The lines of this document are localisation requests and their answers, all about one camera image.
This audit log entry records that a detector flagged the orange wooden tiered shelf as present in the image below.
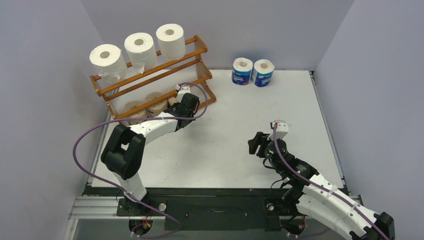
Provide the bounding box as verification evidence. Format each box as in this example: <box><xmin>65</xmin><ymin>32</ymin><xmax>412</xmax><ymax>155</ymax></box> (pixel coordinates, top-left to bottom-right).
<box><xmin>90</xmin><ymin>35</ymin><xmax>217</xmax><ymax>126</ymax></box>

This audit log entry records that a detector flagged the blue toilet roll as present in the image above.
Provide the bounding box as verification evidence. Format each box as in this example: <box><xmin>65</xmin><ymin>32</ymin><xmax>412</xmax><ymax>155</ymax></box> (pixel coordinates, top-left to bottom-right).
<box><xmin>252</xmin><ymin>59</ymin><xmax>275</xmax><ymax>87</ymax></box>
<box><xmin>231</xmin><ymin>57</ymin><xmax>253</xmax><ymax>86</ymax></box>

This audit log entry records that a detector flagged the brown roll plain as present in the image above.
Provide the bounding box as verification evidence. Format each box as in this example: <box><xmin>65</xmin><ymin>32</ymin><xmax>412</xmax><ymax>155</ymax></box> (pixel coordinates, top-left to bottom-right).
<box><xmin>145</xmin><ymin>92</ymin><xmax>169</xmax><ymax>117</ymax></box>

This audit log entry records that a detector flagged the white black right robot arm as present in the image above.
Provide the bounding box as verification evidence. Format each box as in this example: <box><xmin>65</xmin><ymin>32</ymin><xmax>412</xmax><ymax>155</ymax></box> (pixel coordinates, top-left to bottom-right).
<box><xmin>247</xmin><ymin>132</ymin><xmax>396</xmax><ymax>240</ymax></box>

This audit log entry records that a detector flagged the white toilet paper roll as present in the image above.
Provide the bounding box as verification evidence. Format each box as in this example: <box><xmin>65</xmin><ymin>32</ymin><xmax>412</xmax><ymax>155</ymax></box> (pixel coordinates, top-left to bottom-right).
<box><xmin>156</xmin><ymin>23</ymin><xmax>186</xmax><ymax>61</ymax></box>
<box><xmin>124</xmin><ymin>32</ymin><xmax>158</xmax><ymax>74</ymax></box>
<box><xmin>89</xmin><ymin>44</ymin><xmax>128</xmax><ymax>84</ymax></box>

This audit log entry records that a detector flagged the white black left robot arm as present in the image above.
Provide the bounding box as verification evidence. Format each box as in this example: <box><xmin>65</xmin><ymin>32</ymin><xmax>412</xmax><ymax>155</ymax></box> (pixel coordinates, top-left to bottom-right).
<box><xmin>100</xmin><ymin>93</ymin><xmax>200</xmax><ymax>215</ymax></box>

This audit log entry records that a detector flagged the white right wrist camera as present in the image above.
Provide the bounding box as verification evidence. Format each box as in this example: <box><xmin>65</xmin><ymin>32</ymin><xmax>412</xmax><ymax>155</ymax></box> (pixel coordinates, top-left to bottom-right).
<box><xmin>268</xmin><ymin>120</ymin><xmax>289</xmax><ymax>140</ymax></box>

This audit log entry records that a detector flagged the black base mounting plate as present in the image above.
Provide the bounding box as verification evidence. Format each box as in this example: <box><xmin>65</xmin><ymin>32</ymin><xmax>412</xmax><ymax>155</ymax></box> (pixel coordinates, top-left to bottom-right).
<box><xmin>71</xmin><ymin>187</ymin><xmax>313</xmax><ymax>236</ymax></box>

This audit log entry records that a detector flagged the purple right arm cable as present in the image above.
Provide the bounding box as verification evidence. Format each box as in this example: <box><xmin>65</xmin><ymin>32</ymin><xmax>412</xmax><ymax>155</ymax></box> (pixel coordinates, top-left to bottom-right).
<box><xmin>272</xmin><ymin>121</ymin><xmax>392</xmax><ymax>240</ymax></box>

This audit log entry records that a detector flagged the brown roll with cartoon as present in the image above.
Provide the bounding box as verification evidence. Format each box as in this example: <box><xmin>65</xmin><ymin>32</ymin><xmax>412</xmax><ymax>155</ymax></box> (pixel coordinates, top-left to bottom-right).
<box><xmin>167</xmin><ymin>96</ymin><xmax>178</xmax><ymax>107</ymax></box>

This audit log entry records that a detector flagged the brown roll black print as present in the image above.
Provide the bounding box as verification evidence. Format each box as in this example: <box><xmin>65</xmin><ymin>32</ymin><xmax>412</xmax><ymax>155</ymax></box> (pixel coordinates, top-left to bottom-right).
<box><xmin>123</xmin><ymin>100</ymin><xmax>149</xmax><ymax>127</ymax></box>

